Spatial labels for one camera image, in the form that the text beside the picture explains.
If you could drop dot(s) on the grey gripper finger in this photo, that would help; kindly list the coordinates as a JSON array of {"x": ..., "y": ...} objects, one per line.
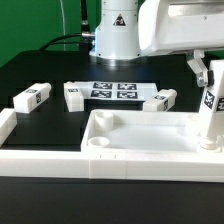
[{"x": 204, "y": 76}]

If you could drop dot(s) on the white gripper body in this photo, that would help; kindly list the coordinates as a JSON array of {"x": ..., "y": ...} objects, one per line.
[{"x": 167, "y": 26}]

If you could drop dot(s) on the white desk top tray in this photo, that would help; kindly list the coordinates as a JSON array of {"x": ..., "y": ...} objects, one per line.
[{"x": 144, "y": 132}]

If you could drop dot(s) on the white marker base sheet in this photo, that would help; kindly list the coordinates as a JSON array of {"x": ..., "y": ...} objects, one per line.
[{"x": 113, "y": 90}]

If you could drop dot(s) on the white U-shaped obstacle frame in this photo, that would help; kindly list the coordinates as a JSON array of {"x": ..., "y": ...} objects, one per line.
[{"x": 112, "y": 165}]

